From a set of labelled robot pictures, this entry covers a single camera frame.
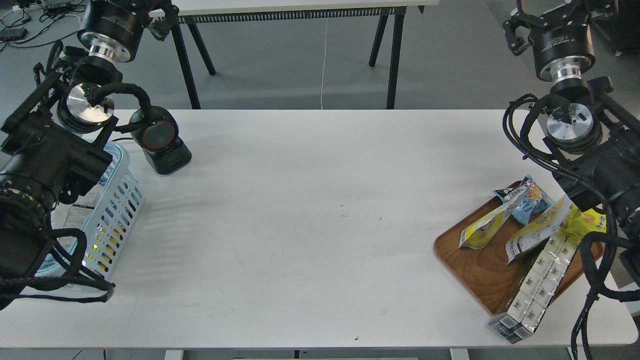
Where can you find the yellow white snack pouch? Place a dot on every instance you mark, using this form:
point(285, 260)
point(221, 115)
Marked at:
point(539, 229)
point(482, 231)

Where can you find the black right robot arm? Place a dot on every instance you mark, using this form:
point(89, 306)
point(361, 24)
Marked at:
point(579, 133)

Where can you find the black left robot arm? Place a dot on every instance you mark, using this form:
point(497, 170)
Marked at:
point(56, 141)

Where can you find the light blue plastic basket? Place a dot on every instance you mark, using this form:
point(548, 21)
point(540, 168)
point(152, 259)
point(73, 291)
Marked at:
point(114, 216)

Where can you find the white boxed snack multipack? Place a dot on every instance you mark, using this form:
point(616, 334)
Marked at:
point(527, 301)

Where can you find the white snack bag in basket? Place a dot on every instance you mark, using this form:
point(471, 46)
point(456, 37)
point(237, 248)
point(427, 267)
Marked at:
point(75, 215)

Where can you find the yellow cartoon snack bag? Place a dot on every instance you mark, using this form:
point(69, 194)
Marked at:
point(577, 224)

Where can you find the blue snack bag in basket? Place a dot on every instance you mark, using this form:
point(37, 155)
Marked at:
point(50, 268)

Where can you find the black barcode scanner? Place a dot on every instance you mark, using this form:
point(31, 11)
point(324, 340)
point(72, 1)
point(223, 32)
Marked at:
point(164, 150)

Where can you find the brown wooden tray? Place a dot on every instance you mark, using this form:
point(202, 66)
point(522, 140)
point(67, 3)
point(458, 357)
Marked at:
point(485, 272)

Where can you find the background table black legs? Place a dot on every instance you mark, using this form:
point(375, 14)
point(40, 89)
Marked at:
point(298, 64)

